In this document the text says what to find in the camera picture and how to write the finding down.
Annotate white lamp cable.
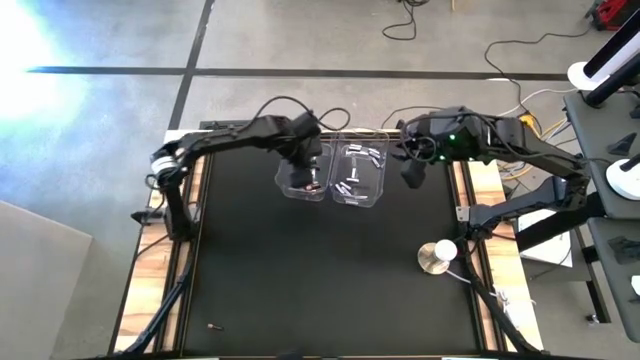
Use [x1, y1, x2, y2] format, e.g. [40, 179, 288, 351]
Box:
[443, 268, 540, 326]

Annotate red tool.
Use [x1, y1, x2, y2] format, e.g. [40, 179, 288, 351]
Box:
[585, 0, 637, 32]

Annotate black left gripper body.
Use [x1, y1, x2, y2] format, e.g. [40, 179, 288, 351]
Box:
[288, 112, 324, 169]

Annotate white globe lamp brass base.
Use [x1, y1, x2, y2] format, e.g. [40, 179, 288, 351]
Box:
[417, 238, 459, 276]

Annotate white floor cable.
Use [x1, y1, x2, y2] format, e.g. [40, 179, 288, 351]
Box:
[494, 87, 581, 119]

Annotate black beam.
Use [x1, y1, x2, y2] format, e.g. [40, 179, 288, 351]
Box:
[514, 191, 607, 254]

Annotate long black floor cable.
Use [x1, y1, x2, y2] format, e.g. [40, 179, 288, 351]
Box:
[483, 27, 596, 119]

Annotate arched black floor cable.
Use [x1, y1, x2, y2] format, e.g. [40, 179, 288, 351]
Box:
[380, 104, 446, 130]

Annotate white sheet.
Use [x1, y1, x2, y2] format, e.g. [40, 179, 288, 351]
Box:
[514, 207, 576, 270]

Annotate grey side table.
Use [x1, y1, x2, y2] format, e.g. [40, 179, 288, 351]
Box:
[563, 91, 640, 345]

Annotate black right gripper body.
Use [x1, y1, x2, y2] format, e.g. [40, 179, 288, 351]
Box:
[398, 117, 441, 164]

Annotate white round-base stand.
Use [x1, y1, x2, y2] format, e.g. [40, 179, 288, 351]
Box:
[567, 22, 640, 92]
[605, 152, 640, 202]

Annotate yellow extension cord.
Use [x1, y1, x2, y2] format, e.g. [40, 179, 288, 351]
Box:
[499, 113, 569, 181]

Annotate clear plastic bin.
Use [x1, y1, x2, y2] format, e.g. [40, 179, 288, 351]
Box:
[273, 141, 335, 203]
[329, 130, 390, 209]

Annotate grey board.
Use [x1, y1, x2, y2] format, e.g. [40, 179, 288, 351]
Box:
[0, 199, 94, 360]

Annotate black aluminium table frame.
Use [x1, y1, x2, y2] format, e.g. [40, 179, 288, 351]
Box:
[169, 128, 501, 359]

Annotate small black object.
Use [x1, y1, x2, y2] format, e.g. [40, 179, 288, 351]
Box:
[607, 235, 640, 266]
[607, 132, 639, 157]

